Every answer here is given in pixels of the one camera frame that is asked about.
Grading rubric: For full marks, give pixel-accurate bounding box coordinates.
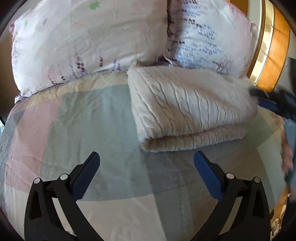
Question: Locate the beige cable knit sweater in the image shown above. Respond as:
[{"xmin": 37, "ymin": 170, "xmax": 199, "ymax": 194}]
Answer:
[{"xmin": 127, "ymin": 66, "xmax": 257, "ymax": 152}]

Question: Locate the person's right hand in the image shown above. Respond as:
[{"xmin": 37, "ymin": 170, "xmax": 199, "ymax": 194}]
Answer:
[{"xmin": 281, "ymin": 133, "xmax": 294, "ymax": 174}]

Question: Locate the wooden headboard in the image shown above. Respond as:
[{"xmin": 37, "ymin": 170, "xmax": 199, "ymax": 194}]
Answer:
[{"xmin": 229, "ymin": 1, "xmax": 290, "ymax": 92}]

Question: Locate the pastel patchwork bed quilt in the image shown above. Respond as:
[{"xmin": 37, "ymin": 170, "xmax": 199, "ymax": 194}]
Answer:
[{"xmin": 0, "ymin": 71, "xmax": 290, "ymax": 241}]

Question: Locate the blue floral pillow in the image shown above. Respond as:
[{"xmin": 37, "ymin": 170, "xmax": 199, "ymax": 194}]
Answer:
[{"xmin": 163, "ymin": 1, "xmax": 258, "ymax": 76}]

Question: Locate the pink floral pillow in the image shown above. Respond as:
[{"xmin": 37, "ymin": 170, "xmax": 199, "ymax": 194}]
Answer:
[{"xmin": 11, "ymin": 1, "xmax": 168, "ymax": 97}]

